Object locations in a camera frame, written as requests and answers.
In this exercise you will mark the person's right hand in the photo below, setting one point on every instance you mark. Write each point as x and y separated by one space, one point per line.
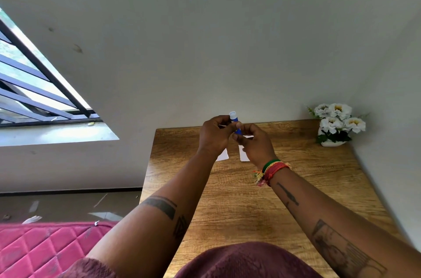
256 148

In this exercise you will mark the person's left hand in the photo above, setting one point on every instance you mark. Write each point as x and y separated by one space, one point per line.
213 136

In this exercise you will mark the white paper piece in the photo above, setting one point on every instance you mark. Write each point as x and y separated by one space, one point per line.
243 156
223 156

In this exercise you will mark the blue glue stick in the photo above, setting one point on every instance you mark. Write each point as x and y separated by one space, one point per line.
234 118

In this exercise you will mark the person's left forearm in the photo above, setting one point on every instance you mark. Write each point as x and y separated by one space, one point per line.
158 222

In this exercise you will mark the person's right forearm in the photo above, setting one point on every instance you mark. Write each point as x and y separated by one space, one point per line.
329 218

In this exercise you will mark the white flower pot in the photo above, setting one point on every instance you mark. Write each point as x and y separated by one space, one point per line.
332 143

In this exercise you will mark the white artificial flowers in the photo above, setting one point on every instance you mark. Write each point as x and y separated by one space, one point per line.
338 110

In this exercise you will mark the maroon fleece garment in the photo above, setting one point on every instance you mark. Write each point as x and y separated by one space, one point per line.
246 261

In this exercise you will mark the white crumpled floor scrap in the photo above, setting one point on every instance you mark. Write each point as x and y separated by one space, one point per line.
31 219

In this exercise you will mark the pink quilted mattress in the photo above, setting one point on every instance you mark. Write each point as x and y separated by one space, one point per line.
39 248

